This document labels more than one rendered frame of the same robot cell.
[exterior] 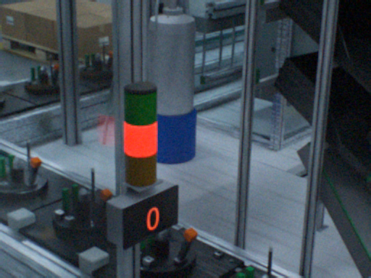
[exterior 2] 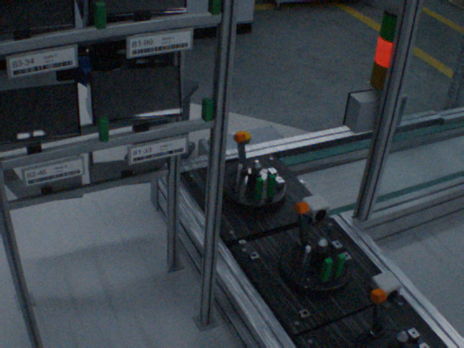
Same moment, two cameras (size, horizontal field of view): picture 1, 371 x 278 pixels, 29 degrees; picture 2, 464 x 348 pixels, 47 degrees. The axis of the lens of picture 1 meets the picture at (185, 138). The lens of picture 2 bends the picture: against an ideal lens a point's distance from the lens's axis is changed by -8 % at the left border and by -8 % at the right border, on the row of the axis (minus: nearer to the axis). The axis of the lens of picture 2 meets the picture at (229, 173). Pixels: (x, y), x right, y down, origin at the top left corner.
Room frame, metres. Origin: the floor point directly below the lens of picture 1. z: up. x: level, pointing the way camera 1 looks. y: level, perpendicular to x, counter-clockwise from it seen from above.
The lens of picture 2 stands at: (2.03, 0.13, 1.72)
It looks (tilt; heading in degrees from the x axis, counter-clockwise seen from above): 36 degrees down; 199
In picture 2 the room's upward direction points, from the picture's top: 5 degrees clockwise
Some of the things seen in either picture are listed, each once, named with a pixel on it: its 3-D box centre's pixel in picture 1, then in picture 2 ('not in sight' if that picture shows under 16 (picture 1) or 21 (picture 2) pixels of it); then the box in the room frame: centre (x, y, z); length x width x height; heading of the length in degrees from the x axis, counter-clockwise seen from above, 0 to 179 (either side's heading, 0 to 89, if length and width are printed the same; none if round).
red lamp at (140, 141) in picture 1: (140, 136); (389, 50); (1.02, 0.07, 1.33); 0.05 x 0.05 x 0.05
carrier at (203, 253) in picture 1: (161, 242); (320, 253); (1.25, 0.04, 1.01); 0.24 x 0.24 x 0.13; 48
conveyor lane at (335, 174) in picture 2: not in sight; (363, 190); (0.87, 0.07, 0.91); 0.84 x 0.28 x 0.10; 138
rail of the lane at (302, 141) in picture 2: not in sight; (316, 152); (0.77, -0.07, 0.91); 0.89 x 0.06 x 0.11; 138
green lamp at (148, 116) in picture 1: (140, 105); (393, 26); (1.02, 0.07, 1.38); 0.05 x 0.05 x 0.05
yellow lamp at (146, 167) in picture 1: (140, 166); (384, 74); (1.02, 0.07, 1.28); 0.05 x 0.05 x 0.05
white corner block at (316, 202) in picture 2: not in sight; (315, 209); (1.07, -0.01, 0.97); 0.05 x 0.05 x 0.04; 48
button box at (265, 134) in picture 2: not in sight; (241, 147); (0.87, -0.25, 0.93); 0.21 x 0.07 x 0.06; 138
